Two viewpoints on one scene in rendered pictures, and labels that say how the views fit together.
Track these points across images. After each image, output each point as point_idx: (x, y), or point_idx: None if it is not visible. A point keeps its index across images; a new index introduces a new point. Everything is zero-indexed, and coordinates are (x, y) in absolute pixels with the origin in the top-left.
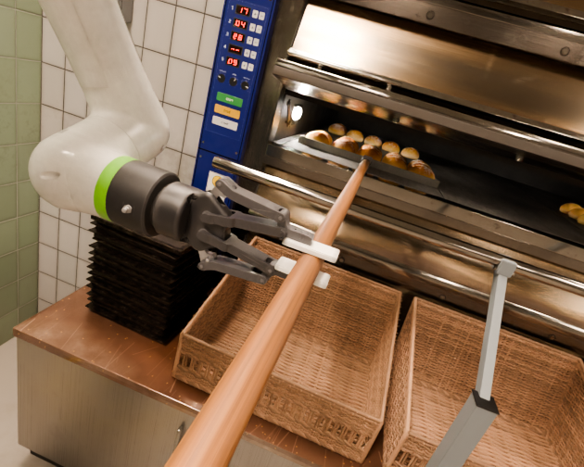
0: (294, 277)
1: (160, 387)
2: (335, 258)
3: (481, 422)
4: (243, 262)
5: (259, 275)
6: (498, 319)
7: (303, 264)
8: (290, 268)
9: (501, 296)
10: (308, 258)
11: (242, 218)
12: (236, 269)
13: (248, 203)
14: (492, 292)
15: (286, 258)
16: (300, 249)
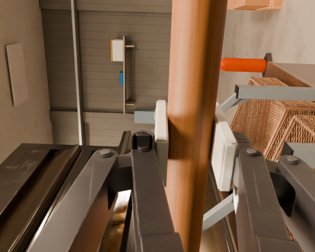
0: (174, 1)
1: None
2: (157, 101)
3: (303, 145)
4: (309, 251)
5: (285, 166)
6: (224, 201)
7: (170, 67)
8: (218, 136)
9: (206, 213)
10: (168, 99)
11: (137, 236)
12: None
13: (72, 210)
14: (208, 224)
15: (216, 177)
16: (164, 122)
